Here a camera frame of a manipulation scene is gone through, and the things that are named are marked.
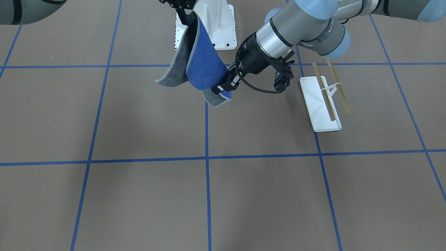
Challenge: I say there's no blue microfibre towel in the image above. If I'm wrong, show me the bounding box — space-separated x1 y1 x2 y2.
156 12 232 107

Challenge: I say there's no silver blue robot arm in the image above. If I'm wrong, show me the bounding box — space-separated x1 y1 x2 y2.
0 0 67 25
157 0 445 99

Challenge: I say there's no braided black cable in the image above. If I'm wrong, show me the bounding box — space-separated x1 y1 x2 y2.
234 33 290 94

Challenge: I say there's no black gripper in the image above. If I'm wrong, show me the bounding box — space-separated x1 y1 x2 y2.
160 0 198 26
211 33 273 95

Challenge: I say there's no white rack upright bracket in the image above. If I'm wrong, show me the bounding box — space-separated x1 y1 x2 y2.
321 82 340 98

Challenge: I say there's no white towel rack base tray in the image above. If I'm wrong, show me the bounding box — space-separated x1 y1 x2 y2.
299 76 342 132

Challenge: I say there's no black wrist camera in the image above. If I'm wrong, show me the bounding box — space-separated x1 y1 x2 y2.
272 49 295 93

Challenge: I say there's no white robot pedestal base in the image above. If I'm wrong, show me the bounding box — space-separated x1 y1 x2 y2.
174 0 237 50

